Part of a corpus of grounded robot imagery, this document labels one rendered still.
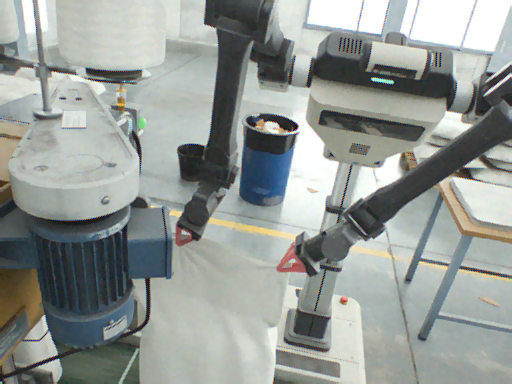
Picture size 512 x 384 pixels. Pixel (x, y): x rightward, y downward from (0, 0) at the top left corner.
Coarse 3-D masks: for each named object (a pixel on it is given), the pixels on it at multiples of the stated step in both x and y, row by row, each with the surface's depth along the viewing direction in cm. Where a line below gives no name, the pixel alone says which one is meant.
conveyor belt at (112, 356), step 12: (60, 348) 151; (72, 348) 152; (96, 348) 153; (108, 348) 154; (120, 348) 155; (132, 348) 155; (60, 360) 147; (72, 360) 147; (84, 360) 148; (96, 360) 149; (108, 360) 149; (120, 360) 150; (132, 360) 151; (72, 372) 143; (84, 372) 144; (96, 372) 144; (108, 372) 145; (120, 372) 146; (132, 372) 146
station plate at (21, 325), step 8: (24, 312) 75; (16, 320) 73; (24, 320) 75; (8, 328) 71; (16, 328) 73; (24, 328) 75; (8, 336) 71; (16, 336) 73; (0, 344) 69; (8, 344) 71; (0, 352) 70; (0, 360) 70
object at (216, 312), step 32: (192, 256) 107; (224, 256) 103; (256, 256) 100; (160, 288) 113; (192, 288) 112; (224, 288) 107; (256, 288) 104; (160, 320) 112; (192, 320) 111; (224, 320) 110; (256, 320) 108; (160, 352) 113; (192, 352) 111; (224, 352) 110; (256, 352) 111
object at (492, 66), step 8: (504, 24) 746; (504, 32) 752; (496, 40) 764; (504, 40) 757; (496, 48) 766; (504, 48) 764; (496, 56) 773; (504, 56) 770; (488, 64) 783; (496, 64) 779; (504, 64) 776; (496, 72) 785
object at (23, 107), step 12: (24, 96) 105; (36, 96) 106; (0, 108) 95; (12, 108) 96; (24, 108) 97; (108, 108) 106; (0, 120) 90; (12, 120) 90; (24, 120) 90; (132, 120) 106; (132, 144) 109
